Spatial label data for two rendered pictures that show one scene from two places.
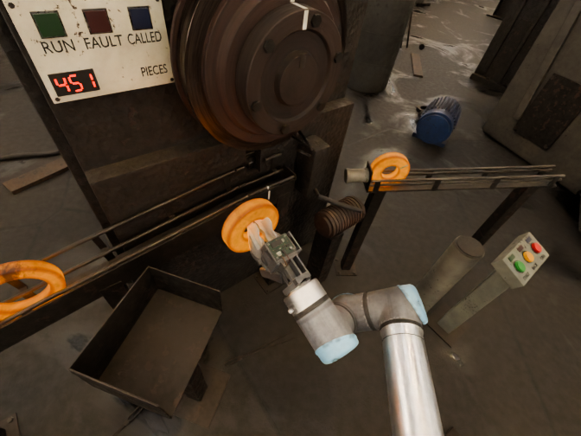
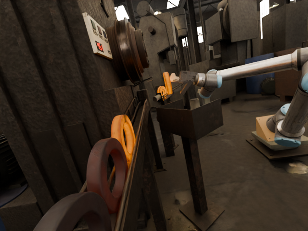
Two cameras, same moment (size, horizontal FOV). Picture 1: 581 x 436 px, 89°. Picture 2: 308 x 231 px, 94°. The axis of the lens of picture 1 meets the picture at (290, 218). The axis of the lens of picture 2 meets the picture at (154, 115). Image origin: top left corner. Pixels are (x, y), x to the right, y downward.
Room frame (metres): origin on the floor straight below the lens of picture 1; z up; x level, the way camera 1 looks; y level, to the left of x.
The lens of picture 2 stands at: (-0.20, 0.89, 0.87)
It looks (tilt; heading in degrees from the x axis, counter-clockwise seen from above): 14 degrees down; 319
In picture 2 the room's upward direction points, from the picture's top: 13 degrees counter-clockwise
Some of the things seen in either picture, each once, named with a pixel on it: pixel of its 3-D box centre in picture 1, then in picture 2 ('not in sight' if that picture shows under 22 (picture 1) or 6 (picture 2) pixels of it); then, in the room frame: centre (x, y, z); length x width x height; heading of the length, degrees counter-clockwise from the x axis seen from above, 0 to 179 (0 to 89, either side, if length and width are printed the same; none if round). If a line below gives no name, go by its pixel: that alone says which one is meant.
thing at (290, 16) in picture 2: not in sight; (282, 46); (0.41, -5.28, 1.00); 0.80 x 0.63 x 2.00; 139
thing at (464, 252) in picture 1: (440, 278); (196, 118); (0.82, -0.75, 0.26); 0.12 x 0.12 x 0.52
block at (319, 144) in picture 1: (309, 167); (144, 101); (0.96, -0.04, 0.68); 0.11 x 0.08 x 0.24; 44
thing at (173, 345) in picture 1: (179, 371); (195, 163); (0.24, 0.27, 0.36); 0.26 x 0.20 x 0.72; 169
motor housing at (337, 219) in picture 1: (330, 244); (165, 132); (0.92, -0.22, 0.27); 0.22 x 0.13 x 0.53; 134
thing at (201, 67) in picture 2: not in sight; (205, 77); (2.33, -4.10, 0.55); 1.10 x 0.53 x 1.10; 154
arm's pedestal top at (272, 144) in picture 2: not in sight; (277, 137); (0.00, -0.76, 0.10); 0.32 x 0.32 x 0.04; 40
